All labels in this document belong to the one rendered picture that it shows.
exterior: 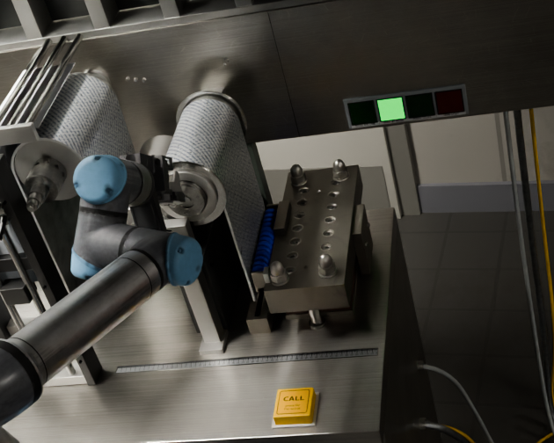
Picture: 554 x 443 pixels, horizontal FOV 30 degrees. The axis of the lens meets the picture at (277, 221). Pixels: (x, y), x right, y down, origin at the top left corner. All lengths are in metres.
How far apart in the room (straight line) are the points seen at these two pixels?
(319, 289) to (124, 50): 0.65
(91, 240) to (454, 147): 2.23
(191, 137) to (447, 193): 1.90
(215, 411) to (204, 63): 0.71
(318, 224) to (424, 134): 1.55
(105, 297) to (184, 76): 0.86
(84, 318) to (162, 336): 0.81
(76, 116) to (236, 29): 0.37
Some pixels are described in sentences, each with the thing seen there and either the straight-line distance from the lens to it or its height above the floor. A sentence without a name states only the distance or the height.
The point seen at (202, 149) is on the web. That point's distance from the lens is 1.96.
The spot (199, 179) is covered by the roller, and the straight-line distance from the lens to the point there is 1.91.
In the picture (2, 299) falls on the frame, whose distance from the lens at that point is 2.07.
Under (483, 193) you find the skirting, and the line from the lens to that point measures 3.74.
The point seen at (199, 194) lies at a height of 1.26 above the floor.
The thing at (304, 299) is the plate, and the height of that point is 1.00.
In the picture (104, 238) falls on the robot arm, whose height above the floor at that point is 1.43.
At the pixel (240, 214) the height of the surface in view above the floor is 1.14.
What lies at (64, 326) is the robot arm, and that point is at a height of 1.47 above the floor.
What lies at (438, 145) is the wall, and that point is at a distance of 3.67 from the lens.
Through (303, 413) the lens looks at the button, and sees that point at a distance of 1.91.
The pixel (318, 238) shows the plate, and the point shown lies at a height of 1.03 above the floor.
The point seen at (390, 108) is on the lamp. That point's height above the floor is 1.19.
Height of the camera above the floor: 2.30
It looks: 35 degrees down
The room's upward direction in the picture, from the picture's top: 16 degrees counter-clockwise
